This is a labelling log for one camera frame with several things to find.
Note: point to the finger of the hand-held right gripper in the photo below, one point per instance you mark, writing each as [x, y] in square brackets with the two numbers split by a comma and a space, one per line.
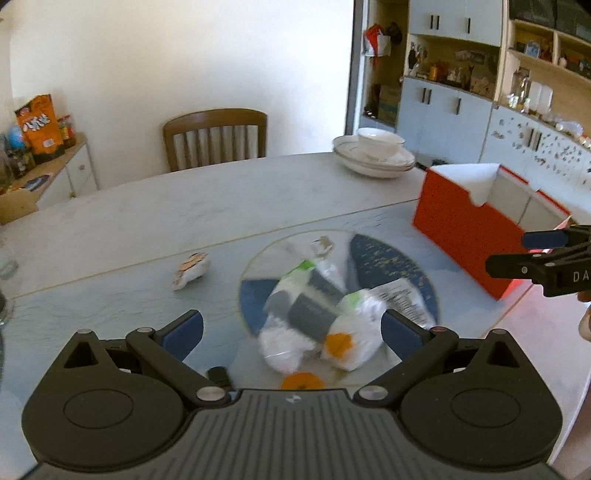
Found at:
[517, 268]
[545, 239]

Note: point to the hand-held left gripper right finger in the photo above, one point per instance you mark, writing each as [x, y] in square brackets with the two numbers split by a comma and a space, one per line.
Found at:
[400, 333]

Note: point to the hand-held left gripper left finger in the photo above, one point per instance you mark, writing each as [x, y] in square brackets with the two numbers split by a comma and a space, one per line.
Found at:
[184, 330]

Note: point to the small white printed packet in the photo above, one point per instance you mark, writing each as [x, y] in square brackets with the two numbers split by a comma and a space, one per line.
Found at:
[189, 272]

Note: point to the red cardboard box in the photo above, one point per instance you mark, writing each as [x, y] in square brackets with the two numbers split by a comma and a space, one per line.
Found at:
[461, 221]

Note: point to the dotted tissue pack grey band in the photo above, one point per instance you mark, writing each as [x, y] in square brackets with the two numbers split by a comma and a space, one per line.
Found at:
[300, 314]

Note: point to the small orange ball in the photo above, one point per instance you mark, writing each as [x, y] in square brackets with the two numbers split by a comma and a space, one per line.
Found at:
[302, 382]

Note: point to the white marble desktop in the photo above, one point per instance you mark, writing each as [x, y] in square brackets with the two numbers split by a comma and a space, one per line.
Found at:
[138, 207]

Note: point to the person's right hand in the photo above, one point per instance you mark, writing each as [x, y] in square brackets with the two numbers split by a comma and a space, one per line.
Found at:
[586, 325]

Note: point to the small black object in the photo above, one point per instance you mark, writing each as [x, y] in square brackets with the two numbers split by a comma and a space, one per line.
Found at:
[219, 374]

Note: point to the glass turntable blue pattern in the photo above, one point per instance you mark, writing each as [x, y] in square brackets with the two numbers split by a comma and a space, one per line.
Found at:
[392, 258]

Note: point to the white gold-rimmed plate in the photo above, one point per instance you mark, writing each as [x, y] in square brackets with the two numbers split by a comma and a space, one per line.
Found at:
[378, 174]
[411, 162]
[346, 146]

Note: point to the white gold-rimmed bowl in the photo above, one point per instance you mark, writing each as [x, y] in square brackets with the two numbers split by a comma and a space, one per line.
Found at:
[379, 141]

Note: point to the white wooden sideboard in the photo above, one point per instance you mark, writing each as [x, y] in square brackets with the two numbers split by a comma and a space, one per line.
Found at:
[78, 170]

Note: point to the printed cardboard box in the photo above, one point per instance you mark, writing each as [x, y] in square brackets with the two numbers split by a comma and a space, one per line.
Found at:
[390, 105]

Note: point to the round blue mat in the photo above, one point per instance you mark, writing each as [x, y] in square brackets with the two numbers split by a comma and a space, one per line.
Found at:
[37, 182]

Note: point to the wooden chair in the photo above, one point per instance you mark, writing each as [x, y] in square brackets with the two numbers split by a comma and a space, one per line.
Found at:
[214, 120]

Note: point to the red-lidded jar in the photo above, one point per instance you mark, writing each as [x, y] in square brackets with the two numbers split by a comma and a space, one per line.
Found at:
[68, 131]

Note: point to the orange snack bag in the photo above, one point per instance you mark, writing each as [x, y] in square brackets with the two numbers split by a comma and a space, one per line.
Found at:
[39, 124]

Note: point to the hanging red bag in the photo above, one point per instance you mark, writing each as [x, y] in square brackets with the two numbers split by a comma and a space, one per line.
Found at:
[376, 42]

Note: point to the light blue wall cabinet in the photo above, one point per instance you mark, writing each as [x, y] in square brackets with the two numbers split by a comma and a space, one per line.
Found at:
[443, 110]

